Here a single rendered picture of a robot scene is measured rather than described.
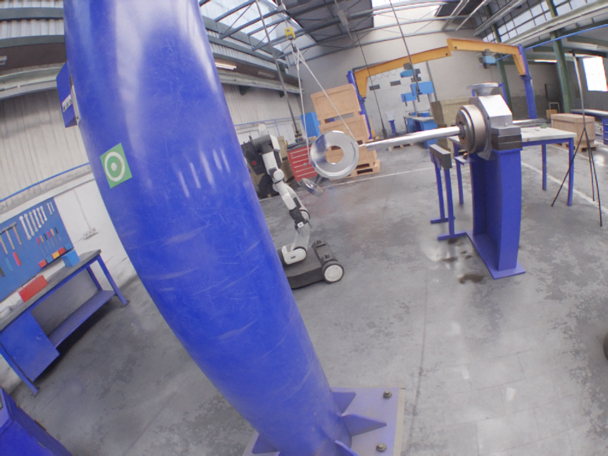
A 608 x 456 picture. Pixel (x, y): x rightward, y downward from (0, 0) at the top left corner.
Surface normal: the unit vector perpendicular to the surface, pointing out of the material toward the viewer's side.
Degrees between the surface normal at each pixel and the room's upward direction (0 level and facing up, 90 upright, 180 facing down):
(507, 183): 90
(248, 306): 90
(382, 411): 0
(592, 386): 0
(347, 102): 90
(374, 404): 0
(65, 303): 90
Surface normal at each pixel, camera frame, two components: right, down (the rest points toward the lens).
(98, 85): 0.06, 0.35
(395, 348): -0.28, -0.90
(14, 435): 0.92, -0.15
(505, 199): -0.25, 0.42
